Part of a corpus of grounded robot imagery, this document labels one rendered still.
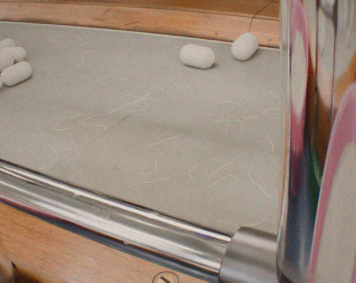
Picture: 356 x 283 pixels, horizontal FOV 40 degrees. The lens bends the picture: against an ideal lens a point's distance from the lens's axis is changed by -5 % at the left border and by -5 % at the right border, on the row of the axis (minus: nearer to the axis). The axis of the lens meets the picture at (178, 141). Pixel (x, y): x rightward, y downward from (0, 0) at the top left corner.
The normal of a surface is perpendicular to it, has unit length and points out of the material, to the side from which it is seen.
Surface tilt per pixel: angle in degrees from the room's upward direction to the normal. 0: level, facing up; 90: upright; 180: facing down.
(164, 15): 45
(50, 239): 0
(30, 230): 0
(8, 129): 0
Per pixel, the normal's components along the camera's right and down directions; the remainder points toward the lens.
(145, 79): -0.09, -0.85
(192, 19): -0.42, -0.25
